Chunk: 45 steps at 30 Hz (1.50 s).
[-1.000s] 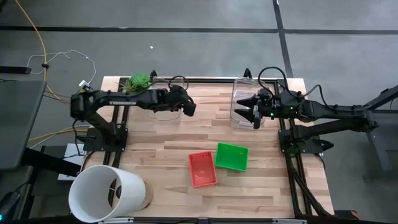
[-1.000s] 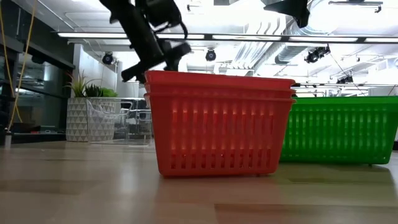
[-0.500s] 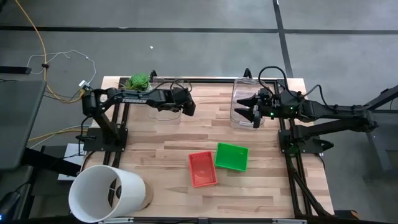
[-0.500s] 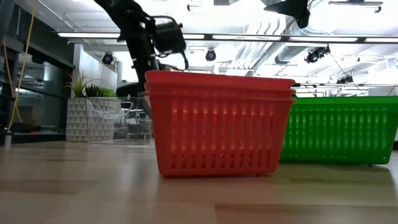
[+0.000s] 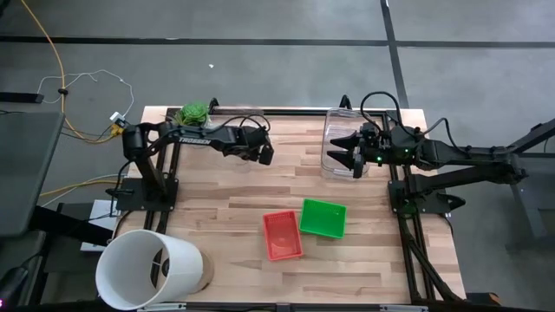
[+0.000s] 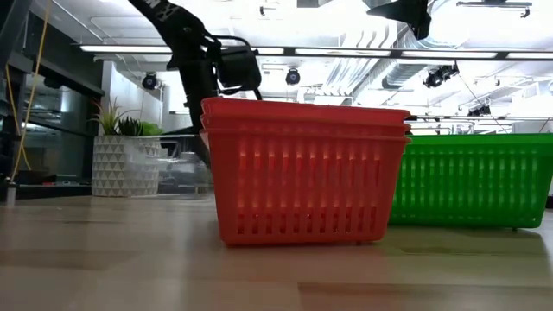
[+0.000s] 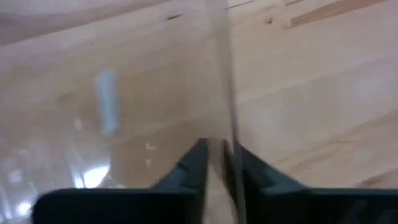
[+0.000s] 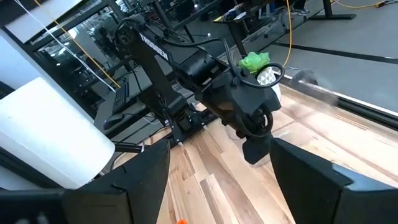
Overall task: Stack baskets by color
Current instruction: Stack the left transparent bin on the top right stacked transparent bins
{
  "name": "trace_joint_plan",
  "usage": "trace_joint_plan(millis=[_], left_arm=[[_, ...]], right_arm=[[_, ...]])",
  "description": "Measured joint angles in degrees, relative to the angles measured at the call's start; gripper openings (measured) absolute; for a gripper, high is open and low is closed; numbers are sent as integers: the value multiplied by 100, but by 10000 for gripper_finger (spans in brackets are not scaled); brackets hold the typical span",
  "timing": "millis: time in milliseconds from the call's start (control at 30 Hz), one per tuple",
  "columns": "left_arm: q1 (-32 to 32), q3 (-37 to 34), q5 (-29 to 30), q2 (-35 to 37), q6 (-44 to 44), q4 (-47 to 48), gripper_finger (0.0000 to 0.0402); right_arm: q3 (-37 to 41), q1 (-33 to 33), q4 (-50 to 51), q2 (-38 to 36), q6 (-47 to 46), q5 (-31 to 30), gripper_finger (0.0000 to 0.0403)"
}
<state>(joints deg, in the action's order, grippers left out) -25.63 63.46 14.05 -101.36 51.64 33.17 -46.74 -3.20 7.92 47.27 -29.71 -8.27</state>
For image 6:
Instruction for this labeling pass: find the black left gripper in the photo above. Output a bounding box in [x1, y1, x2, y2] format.
[162, 59, 219, 170]

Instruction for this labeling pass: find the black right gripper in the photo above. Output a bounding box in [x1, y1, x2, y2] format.
[365, 0, 434, 41]

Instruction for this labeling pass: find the red plastic slotted basket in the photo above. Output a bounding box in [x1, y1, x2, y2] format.
[199, 128, 412, 248]
[200, 113, 412, 134]
[200, 96, 412, 121]

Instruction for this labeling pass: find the clear plastic bin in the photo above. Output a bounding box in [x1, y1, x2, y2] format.
[156, 134, 216, 196]

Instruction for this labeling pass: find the linear ceiling light fixture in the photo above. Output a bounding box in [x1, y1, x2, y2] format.
[79, 42, 553, 62]

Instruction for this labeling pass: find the green succulent plant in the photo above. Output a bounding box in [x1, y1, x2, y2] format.
[87, 97, 165, 137]

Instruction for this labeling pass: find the white patterned plant pot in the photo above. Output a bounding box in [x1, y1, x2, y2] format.
[91, 135, 162, 198]

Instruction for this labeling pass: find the black ceiling spotlight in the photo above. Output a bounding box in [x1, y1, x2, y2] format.
[423, 63, 461, 90]
[284, 67, 302, 87]
[141, 72, 159, 92]
[467, 103, 493, 118]

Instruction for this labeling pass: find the dark glazed partition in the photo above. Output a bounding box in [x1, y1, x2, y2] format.
[0, 0, 105, 200]

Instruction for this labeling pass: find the silver ceiling air duct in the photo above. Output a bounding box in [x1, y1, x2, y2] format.
[381, 25, 473, 90]

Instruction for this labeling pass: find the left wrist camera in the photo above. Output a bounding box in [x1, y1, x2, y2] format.
[214, 44, 264, 95]

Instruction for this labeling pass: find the black aluminium table frame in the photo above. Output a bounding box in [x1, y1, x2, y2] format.
[0, 180, 94, 202]

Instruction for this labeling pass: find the yellow cable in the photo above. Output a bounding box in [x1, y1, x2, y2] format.
[4, 0, 52, 183]

